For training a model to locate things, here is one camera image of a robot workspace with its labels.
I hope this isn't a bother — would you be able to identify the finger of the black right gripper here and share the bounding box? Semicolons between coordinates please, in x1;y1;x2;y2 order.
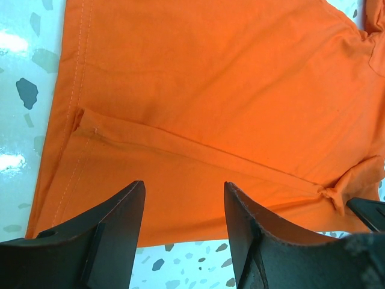
346;197;385;232

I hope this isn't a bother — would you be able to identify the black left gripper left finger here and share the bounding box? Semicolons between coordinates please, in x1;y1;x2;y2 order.
1;181;146;289

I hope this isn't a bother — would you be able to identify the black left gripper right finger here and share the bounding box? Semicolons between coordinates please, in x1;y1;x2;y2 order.
224;182;384;288

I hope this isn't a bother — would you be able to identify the orange t-shirt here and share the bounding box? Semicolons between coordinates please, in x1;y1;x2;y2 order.
26;0;384;247

